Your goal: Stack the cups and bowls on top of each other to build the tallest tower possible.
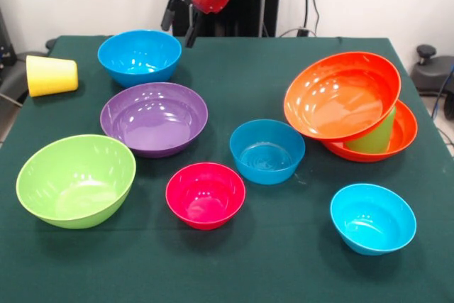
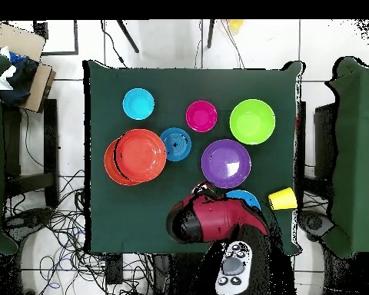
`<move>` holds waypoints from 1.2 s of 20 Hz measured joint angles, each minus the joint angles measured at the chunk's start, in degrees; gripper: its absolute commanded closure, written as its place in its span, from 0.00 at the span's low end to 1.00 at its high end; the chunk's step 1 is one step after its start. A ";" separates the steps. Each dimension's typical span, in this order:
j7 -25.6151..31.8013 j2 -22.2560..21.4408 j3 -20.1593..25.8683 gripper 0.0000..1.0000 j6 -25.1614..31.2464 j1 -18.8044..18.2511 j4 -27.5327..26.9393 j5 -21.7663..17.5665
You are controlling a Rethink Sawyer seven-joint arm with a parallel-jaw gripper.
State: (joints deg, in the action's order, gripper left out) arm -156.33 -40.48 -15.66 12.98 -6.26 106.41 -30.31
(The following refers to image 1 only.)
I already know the purple plastic bowl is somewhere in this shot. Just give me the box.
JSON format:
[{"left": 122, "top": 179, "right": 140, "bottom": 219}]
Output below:
[{"left": 100, "top": 82, "right": 209, "bottom": 159}]

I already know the dark green tablecloth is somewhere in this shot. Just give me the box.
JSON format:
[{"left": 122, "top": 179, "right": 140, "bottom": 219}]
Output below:
[{"left": 0, "top": 35, "right": 454, "bottom": 303}]

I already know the orange plastic bowl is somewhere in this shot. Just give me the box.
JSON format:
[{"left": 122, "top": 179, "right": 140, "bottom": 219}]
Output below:
[
  {"left": 323, "top": 99, "right": 419, "bottom": 163},
  {"left": 284, "top": 51, "right": 402, "bottom": 143}
]

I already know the small dark blue bowl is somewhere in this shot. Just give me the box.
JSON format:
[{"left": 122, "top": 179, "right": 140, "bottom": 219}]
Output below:
[{"left": 229, "top": 119, "right": 306, "bottom": 185}]

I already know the black equipment base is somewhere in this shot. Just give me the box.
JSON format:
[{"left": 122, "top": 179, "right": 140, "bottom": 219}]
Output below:
[
  {"left": 0, "top": 9, "right": 57, "bottom": 109},
  {"left": 411, "top": 44, "right": 454, "bottom": 121}
]

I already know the small cyan plastic bowl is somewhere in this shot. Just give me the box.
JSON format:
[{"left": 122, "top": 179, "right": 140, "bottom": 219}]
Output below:
[{"left": 330, "top": 183, "right": 418, "bottom": 256}]

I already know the green plastic cup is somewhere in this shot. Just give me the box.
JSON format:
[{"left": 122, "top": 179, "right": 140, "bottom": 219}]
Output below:
[{"left": 345, "top": 106, "right": 397, "bottom": 154}]

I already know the yellow plastic cup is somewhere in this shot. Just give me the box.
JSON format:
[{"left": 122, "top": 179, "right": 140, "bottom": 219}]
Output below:
[{"left": 26, "top": 55, "right": 79, "bottom": 98}]

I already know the large blue plastic bowl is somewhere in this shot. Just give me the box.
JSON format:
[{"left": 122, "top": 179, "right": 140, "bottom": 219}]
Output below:
[{"left": 97, "top": 30, "right": 182, "bottom": 88}]

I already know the pink plastic bowl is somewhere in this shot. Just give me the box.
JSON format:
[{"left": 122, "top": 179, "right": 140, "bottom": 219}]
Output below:
[{"left": 165, "top": 162, "right": 246, "bottom": 231}]

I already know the large green plastic bowl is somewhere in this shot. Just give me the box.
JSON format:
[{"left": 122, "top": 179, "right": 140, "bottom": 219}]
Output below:
[{"left": 16, "top": 134, "right": 137, "bottom": 230}]

